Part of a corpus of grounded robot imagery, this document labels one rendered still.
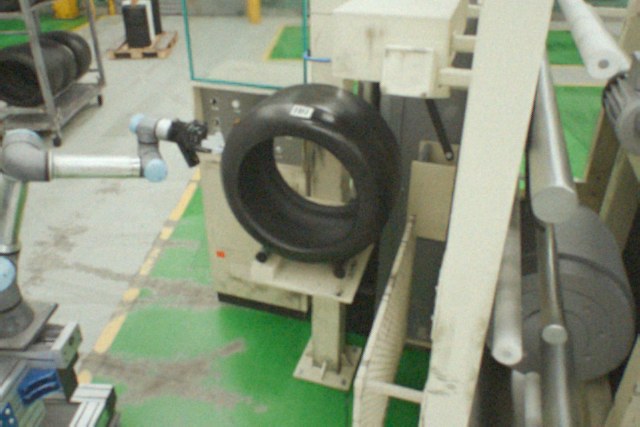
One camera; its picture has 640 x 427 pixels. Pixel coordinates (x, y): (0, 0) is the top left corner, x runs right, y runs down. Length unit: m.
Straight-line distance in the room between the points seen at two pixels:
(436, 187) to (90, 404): 1.59
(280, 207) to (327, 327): 0.71
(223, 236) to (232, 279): 0.27
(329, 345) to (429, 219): 0.89
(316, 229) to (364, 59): 0.94
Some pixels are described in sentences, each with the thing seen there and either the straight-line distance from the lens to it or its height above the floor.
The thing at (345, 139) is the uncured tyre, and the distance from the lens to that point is 1.52.
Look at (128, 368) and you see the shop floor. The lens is 2.85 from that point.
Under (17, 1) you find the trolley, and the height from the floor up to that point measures 1.26.
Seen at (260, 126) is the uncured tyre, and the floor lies 1.40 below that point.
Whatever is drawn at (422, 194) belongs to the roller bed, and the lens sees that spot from 1.89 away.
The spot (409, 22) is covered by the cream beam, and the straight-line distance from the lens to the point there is 1.14.
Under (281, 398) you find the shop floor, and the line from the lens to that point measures 2.59.
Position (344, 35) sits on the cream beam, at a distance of 1.17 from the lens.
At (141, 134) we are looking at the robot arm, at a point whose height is 1.28.
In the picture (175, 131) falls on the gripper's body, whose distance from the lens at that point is 1.88.
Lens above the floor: 1.99
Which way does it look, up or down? 28 degrees down
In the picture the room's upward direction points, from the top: straight up
